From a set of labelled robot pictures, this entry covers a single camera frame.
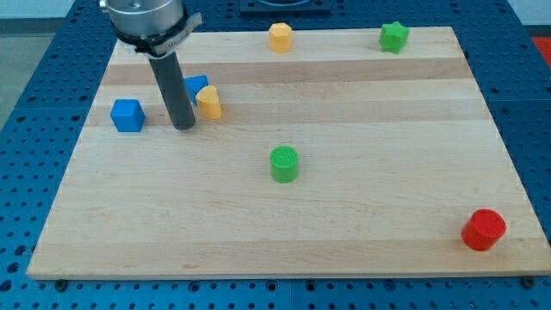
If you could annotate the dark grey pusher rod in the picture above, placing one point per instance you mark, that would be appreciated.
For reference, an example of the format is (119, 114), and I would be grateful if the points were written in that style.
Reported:
(169, 77)

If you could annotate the yellow hexagon block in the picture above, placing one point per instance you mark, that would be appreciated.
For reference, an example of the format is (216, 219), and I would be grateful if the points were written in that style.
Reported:
(280, 37)

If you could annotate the light wooden board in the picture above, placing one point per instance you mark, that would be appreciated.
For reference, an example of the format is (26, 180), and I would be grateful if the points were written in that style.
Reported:
(396, 152)

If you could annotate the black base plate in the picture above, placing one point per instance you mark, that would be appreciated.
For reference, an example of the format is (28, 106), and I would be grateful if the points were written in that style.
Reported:
(256, 7)

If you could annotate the green cylinder block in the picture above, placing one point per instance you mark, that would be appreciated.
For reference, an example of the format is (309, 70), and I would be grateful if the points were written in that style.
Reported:
(284, 164)

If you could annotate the blue cube block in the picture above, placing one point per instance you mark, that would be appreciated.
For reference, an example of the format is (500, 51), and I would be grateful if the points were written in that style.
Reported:
(127, 115)

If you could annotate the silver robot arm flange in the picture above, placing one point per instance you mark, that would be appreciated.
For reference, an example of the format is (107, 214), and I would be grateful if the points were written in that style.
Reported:
(153, 27)

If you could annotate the green star block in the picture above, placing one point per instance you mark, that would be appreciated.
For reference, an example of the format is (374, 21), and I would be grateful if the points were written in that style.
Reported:
(393, 37)

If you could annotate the blue triangle block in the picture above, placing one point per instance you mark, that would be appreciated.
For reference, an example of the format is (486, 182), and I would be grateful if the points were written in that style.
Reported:
(194, 85)

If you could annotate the yellow heart block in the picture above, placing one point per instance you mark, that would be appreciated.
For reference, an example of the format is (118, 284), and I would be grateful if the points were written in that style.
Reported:
(208, 101)

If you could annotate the red cylinder block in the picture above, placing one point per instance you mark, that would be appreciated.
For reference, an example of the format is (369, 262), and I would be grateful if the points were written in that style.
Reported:
(483, 230)

